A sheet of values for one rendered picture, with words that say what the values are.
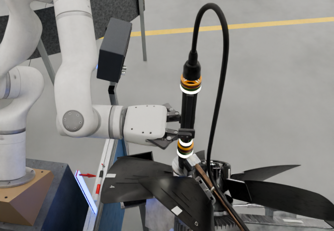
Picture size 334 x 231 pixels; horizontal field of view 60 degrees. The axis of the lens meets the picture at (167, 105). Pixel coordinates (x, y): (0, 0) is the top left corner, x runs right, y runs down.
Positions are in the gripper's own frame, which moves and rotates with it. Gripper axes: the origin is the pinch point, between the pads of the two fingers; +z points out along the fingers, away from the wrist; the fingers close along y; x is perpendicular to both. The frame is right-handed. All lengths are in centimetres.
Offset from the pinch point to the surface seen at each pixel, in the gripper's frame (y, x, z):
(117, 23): -79, -24, -35
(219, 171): -0.5, -22.7, 11.2
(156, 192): 15.7, -4.6, -6.2
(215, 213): 9.7, -29.7, 10.4
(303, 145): -99, -149, 103
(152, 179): 11.3, -7.1, -7.6
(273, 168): -9.7, -34.6, 31.9
